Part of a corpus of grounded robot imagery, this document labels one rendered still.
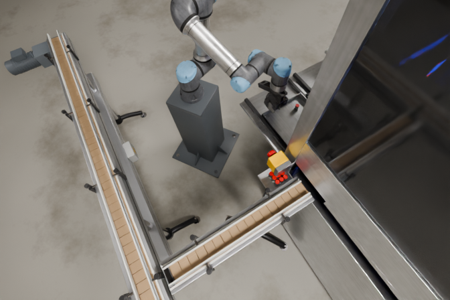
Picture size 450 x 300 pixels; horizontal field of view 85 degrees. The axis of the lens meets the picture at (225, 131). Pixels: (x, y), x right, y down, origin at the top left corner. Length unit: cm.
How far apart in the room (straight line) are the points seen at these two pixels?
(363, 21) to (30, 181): 268
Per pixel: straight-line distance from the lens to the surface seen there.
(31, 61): 207
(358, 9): 56
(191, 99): 149
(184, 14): 108
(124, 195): 123
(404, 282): 104
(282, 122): 134
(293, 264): 206
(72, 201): 248
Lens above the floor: 202
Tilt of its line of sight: 62 degrees down
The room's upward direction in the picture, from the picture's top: 6 degrees counter-clockwise
